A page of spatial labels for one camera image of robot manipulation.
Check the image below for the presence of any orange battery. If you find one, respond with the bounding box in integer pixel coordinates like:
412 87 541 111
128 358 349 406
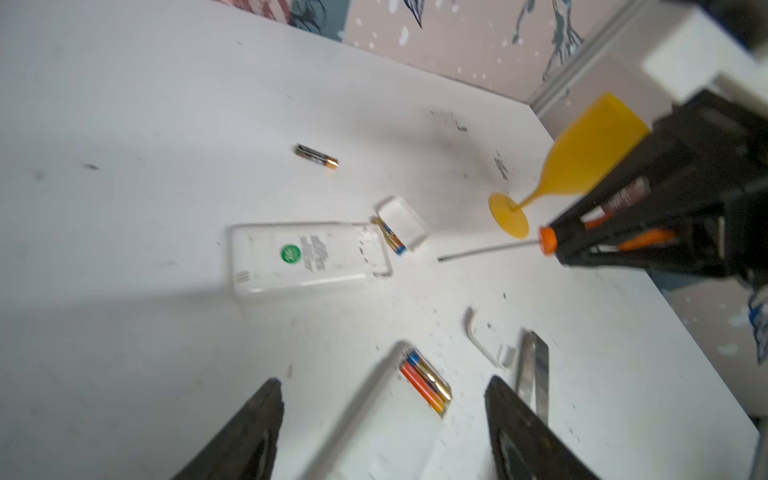
399 361 447 417

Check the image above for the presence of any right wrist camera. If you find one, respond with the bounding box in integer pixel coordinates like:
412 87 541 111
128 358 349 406
634 1 767 115

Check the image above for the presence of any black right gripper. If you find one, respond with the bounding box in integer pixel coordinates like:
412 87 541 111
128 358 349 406
548 90 767 282

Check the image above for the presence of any pink handled scraper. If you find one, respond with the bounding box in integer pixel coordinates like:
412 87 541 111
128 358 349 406
515 330 550 424

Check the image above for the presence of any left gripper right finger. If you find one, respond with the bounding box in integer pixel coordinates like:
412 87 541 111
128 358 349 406
484 376 596 480

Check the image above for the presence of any gold blue AAA battery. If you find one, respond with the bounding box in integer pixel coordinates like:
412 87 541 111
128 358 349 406
373 217 407 256

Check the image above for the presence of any black gold AAA battery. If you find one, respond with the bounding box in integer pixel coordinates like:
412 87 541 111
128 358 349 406
294 144 339 170

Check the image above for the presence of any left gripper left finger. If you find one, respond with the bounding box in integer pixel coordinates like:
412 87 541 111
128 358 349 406
175 378 285 480

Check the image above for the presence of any grey remote battery cover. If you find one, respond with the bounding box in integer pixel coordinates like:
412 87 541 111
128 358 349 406
464 307 517 370

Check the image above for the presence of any white battery cover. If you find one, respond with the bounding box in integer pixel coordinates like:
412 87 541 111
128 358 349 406
376 196 429 251

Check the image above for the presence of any white remote control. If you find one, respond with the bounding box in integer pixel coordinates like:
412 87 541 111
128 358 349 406
230 222 393 297

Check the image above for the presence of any orange black screwdriver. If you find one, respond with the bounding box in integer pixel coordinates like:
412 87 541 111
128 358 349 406
437 227 678 263

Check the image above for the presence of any grey remote control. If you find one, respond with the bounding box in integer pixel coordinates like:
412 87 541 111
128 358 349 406
305 341 452 479

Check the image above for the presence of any yellow plastic goblet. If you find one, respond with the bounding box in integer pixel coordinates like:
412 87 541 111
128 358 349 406
489 93 650 239

